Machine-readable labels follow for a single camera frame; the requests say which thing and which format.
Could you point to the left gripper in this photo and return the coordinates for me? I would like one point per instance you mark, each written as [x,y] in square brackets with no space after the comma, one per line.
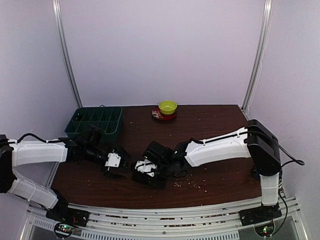
[110,175]

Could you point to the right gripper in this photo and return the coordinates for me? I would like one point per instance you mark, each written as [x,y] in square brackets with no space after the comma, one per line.
[150,172]

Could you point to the black underwear beige waistband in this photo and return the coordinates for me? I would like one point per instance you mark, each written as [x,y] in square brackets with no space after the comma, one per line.
[157,181]

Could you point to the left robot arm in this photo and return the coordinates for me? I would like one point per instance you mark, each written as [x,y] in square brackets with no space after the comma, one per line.
[14,153]

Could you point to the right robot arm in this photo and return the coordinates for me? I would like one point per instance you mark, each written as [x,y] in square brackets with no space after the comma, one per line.
[253,141]

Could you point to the green plastic divider tray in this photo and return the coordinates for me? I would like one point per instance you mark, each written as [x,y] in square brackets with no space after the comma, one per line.
[107,119]

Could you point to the red floral plate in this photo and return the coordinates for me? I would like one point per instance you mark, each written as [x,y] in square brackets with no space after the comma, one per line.
[158,115]

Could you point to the lime green plastic bowl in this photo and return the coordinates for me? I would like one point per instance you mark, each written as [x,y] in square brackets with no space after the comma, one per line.
[167,107]

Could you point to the left controller board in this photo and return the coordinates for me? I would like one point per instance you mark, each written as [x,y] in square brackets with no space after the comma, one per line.
[63,230]

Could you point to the controller board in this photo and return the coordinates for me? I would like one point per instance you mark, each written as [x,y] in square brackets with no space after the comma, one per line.
[63,230]
[265,230]

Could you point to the dark blue mug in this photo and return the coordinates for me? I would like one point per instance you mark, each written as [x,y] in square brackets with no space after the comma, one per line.
[254,173]

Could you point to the right controller board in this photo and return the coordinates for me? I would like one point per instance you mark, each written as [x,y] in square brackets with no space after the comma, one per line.
[265,230]

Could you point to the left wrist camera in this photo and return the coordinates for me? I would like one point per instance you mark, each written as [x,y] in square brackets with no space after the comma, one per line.
[91,135]

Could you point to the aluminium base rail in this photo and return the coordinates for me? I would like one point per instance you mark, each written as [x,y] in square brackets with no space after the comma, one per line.
[208,222]

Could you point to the aluminium frame post left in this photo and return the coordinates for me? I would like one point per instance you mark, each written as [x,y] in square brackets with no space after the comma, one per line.
[65,53]

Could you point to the aluminium frame post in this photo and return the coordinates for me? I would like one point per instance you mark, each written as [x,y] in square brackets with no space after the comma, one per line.
[65,53]
[260,50]

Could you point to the aluminium frame post right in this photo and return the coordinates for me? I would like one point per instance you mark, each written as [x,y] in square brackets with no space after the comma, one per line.
[260,50]

